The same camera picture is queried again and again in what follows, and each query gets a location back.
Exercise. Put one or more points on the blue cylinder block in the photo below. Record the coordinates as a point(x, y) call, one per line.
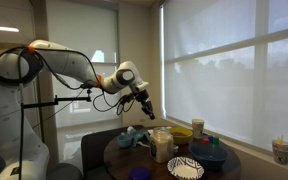
point(211, 138)

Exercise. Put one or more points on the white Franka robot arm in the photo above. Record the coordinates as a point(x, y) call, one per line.
point(4, 116)

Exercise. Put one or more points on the small teal measuring cup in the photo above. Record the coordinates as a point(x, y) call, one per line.
point(145, 134)

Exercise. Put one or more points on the large teal measuring cup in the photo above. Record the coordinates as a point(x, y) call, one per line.
point(124, 140)

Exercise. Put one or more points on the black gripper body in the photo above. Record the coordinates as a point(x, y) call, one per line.
point(143, 96)

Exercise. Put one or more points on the dark upholstered armchair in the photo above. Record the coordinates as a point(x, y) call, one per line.
point(94, 150)

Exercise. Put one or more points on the dark blue jar lid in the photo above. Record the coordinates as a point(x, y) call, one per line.
point(139, 173)

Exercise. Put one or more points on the patterned cup with sticks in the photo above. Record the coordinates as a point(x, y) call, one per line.
point(280, 152)

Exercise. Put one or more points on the large translucent roller blind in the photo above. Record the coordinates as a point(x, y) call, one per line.
point(217, 83)

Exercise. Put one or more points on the red block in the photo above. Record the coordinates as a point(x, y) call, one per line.
point(205, 140)

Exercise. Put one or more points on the dark blue bowl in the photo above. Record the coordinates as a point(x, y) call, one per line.
point(209, 156)

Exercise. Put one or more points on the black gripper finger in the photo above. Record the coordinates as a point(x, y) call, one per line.
point(147, 110)
point(151, 111)

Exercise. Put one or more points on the black camera stand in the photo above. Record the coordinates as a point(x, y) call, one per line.
point(50, 102)

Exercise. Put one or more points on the patterned paper cup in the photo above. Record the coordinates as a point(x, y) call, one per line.
point(197, 128)

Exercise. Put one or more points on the white light strip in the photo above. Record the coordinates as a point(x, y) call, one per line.
point(0, 28)

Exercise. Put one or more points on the dark round stool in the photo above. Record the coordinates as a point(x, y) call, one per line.
point(64, 171)

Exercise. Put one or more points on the glass sugar jar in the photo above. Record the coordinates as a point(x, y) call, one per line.
point(161, 146)

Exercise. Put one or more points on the green cylinder block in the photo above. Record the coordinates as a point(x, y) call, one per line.
point(216, 141)

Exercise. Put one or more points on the yellow bowl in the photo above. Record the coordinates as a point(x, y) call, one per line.
point(180, 138)

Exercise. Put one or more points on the narrow translucent roller blind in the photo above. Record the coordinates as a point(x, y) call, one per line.
point(84, 33)

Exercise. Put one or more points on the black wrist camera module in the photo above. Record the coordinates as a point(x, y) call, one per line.
point(127, 99)

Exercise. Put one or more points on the blue white patterned bowl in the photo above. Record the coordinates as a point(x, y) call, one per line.
point(185, 169)

